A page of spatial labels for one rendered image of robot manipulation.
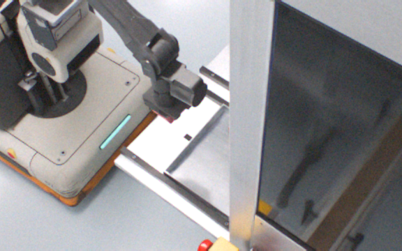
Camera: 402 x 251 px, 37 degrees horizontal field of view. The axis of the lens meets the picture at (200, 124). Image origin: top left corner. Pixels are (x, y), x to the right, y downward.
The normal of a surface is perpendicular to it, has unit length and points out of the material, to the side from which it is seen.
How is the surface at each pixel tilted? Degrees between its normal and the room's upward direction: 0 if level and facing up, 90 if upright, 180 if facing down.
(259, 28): 90
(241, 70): 90
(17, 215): 0
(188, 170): 0
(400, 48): 90
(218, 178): 0
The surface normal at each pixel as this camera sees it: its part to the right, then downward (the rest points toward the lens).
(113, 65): -0.04, -0.53
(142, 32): 0.46, -0.14
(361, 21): -0.62, 0.68
